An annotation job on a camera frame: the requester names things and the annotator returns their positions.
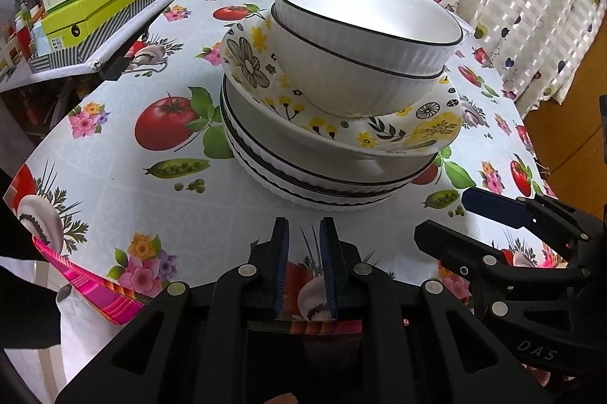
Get pink striped cloth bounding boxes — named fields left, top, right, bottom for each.
left=33, top=238, right=361, bottom=336

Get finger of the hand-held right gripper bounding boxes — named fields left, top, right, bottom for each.
left=461, top=188, right=603, bottom=267
left=415, top=220, right=589, bottom=287

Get red small bottle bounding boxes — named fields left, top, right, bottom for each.
left=14, top=25, right=31, bottom=58

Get black-white striped box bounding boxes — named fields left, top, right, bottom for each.
left=26, top=0, right=170, bottom=73

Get yellow floral plate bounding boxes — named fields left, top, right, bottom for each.
left=220, top=17, right=463, bottom=160

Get white ribbed bowl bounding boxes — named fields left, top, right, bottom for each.
left=270, top=3, right=449, bottom=118
left=274, top=0, right=464, bottom=77

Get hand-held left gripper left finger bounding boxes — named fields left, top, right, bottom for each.
left=54, top=218, right=289, bottom=404

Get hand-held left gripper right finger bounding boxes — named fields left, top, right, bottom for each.
left=321, top=218, right=551, bottom=404

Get white side table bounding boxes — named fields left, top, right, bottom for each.
left=0, top=0, right=200, bottom=96

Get white black-rimmed plate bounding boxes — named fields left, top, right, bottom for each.
left=220, top=77, right=428, bottom=177
left=228, top=119, right=442, bottom=208
left=220, top=91, right=437, bottom=196

